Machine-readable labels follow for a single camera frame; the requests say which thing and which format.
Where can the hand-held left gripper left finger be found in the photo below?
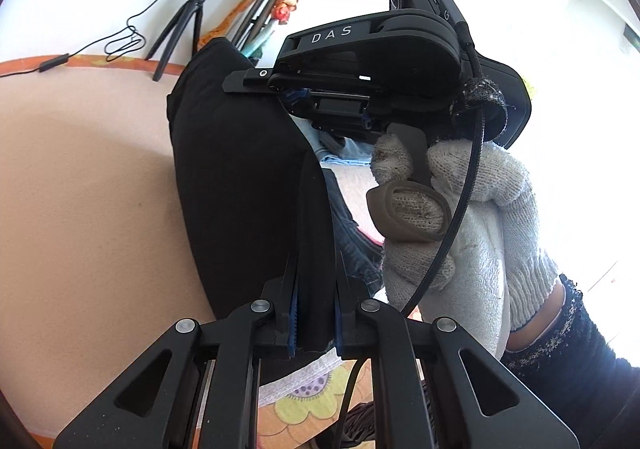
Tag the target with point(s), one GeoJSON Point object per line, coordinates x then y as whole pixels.
{"type": "Point", "coordinates": [235, 354]}

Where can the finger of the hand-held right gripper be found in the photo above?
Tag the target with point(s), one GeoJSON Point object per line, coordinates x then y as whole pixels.
{"type": "Point", "coordinates": [260, 78]}
{"type": "Point", "coordinates": [340, 111]}

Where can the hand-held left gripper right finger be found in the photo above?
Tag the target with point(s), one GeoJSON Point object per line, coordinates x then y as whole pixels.
{"type": "Point", "coordinates": [400, 354]}

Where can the black pants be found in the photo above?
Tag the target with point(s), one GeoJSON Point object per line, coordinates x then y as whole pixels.
{"type": "Point", "coordinates": [240, 179]}

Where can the stack of clothes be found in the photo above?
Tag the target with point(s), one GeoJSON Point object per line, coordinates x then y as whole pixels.
{"type": "Point", "coordinates": [350, 229]}

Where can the person's right forearm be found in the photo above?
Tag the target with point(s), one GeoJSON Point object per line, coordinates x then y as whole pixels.
{"type": "Point", "coordinates": [575, 369]}

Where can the person's right hand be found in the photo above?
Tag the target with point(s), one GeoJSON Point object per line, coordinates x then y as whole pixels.
{"type": "Point", "coordinates": [495, 229]}

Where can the orange cloth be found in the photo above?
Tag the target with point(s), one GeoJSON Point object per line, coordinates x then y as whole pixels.
{"type": "Point", "coordinates": [235, 11]}

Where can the small black tripod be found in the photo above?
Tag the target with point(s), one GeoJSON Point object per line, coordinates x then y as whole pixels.
{"type": "Point", "coordinates": [192, 14]}

